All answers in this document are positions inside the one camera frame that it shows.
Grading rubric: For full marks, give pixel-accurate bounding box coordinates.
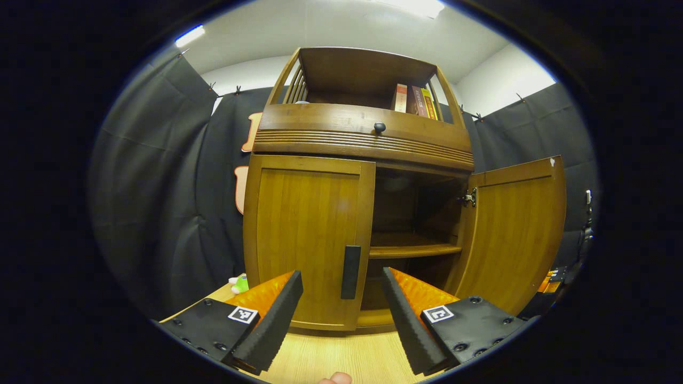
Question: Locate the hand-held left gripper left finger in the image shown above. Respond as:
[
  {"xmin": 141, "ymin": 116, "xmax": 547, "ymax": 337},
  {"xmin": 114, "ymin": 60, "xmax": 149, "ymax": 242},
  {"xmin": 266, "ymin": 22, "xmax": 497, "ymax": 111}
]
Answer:
[{"xmin": 157, "ymin": 270, "xmax": 304, "ymax": 376}]

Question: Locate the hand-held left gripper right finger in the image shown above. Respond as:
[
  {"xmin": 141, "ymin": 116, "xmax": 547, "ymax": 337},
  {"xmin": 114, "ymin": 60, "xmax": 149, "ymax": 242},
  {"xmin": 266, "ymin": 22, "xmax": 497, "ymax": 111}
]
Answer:
[{"xmin": 381, "ymin": 267, "xmax": 529, "ymax": 376}]

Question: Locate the wooden shoe cabinet door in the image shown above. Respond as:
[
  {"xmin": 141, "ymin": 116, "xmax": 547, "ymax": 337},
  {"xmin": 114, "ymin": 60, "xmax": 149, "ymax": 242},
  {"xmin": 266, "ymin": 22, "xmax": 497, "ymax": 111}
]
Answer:
[
  {"xmin": 243, "ymin": 155, "xmax": 376, "ymax": 331},
  {"xmin": 444, "ymin": 156, "xmax": 567, "ymax": 316}
]

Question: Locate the black door handle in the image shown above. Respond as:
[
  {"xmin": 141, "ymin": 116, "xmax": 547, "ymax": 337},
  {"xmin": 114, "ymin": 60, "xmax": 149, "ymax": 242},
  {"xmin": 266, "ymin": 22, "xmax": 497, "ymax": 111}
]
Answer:
[{"xmin": 341, "ymin": 245, "xmax": 362, "ymax": 300}]

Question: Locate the wooden double-door shoe cabinet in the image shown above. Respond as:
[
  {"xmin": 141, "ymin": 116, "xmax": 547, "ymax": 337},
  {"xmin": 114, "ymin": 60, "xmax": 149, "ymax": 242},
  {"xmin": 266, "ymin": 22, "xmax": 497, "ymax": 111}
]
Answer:
[{"xmin": 243, "ymin": 46, "xmax": 567, "ymax": 334}]

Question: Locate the wooden cabinet drawer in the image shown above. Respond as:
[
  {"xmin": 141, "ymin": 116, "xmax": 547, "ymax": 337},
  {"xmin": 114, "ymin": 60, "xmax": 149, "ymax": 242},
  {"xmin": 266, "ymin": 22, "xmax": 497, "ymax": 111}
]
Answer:
[{"xmin": 252, "ymin": 103, "xmax": 474, "ymax": 172}]

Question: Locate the wooden inner shelf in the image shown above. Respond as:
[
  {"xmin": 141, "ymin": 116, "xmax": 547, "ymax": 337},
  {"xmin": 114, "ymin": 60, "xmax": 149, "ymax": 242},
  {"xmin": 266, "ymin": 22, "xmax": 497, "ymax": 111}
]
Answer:
[{"xmin": 369, "ymin": 232, "xmax": 463, "ymax": 259}]

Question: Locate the black backdrop cloth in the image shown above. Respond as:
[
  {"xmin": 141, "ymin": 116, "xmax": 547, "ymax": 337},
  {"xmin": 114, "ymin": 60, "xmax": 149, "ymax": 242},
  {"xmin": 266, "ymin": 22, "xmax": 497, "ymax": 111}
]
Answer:
[{"xmin": 88, "ymin": 53, "xmax": 598, "ymax": 321}]

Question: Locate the yellow book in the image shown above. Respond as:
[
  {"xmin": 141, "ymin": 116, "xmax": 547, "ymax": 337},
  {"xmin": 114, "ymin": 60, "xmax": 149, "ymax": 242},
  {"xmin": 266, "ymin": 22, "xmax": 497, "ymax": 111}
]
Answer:
[{"xmin": 420, "ymin": 87, "xmax": 439, "ymax": 121}]

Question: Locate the dark brown book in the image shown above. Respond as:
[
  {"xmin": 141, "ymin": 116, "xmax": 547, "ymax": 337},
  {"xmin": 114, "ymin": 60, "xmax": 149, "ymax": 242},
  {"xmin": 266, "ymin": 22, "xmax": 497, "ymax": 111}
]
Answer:
[{"xmin": 408, "ymin": 85, "xmax": 429, "ymax": 118}]

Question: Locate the wide ceiling light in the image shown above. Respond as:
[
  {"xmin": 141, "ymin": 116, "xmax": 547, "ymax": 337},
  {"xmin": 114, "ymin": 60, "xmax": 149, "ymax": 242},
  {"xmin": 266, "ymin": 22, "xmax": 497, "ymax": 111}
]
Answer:
[{"xmin": 374, "ymin": 0, "xmax": 446, "ymax": 19}]

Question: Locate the long ceiling light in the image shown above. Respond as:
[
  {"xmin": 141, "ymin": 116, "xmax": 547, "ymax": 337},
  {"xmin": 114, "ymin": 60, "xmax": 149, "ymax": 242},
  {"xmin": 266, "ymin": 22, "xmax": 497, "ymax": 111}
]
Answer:
[{"xmin": 175, "ymin": 25, "xmax": 205, "ymax": 49}]

